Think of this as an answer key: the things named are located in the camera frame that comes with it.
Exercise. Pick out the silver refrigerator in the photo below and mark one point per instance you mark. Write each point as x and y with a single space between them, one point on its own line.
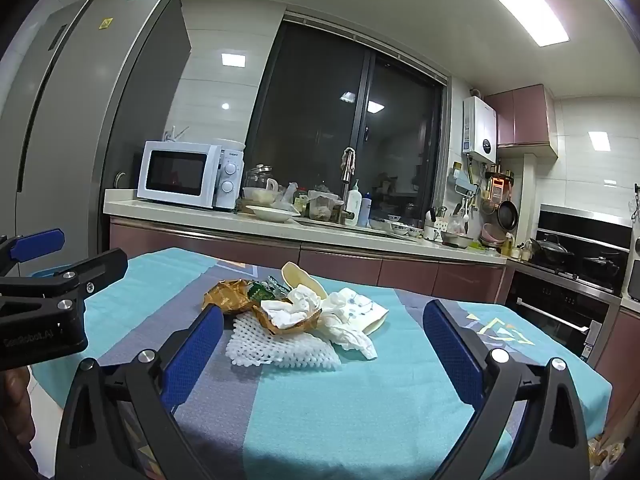
75 110

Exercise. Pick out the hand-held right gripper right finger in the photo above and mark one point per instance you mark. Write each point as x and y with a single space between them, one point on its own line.
450 355

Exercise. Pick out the black range hood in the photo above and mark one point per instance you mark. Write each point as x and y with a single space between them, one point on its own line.
580 227

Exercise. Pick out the ceiling light panel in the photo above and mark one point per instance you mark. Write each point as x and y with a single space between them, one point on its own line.
530 10

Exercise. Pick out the white water heater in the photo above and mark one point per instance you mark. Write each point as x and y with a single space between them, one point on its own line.
479 127

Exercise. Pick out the white microwave oven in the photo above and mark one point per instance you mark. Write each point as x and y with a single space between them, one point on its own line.
175 172

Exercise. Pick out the pink base cabinet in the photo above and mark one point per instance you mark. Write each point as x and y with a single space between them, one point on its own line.
350 265

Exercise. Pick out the white tissue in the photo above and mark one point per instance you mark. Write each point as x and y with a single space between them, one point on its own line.
350 337
290 310

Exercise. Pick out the black cooking pot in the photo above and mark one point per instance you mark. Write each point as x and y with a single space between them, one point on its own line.
602 266

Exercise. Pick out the teal tablecloth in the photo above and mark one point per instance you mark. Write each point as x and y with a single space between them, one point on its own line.
350 410

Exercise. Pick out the white foam fruit net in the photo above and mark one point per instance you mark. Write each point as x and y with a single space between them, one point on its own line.
270 350

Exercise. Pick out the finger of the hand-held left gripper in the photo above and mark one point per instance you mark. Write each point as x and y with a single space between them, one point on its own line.
107 265
40 244

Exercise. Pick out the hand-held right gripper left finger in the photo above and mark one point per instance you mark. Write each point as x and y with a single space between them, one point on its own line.
192 360

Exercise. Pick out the wide white bowl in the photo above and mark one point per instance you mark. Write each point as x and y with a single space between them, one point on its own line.
272 213

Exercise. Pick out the green snack wrapper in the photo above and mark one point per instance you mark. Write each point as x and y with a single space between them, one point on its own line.
257 291

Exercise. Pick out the pink wall cabinet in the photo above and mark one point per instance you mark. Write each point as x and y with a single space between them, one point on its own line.
520 115

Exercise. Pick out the metal basin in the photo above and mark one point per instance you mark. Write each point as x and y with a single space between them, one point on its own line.
456 240

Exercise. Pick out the blue dotted paper cup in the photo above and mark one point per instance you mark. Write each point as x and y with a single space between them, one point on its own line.
357 310

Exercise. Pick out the hanging frying pan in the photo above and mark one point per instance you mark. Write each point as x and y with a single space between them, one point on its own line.
507 215

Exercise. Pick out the glass jar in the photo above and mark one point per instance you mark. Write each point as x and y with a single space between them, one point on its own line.
257 176

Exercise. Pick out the built-in oven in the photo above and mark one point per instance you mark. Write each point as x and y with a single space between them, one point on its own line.
555 310

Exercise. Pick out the white tub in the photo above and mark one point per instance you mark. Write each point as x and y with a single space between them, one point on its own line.
230 145

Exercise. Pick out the small white bowl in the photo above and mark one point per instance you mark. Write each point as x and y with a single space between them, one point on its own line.
259 195

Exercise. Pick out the dark kitchen window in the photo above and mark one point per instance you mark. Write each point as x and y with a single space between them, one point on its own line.
310 110

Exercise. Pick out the white paper cup piece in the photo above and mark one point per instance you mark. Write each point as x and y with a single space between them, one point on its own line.
300 275

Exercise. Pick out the white utensil holder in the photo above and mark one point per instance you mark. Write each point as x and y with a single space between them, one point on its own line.
432 227

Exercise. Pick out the black wok with lid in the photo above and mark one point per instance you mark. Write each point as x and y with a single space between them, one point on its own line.
550 252

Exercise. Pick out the white pump bottle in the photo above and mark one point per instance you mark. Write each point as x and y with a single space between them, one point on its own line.
353 205

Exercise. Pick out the metal kitchen faucet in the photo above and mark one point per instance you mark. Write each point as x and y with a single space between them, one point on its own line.
345 195

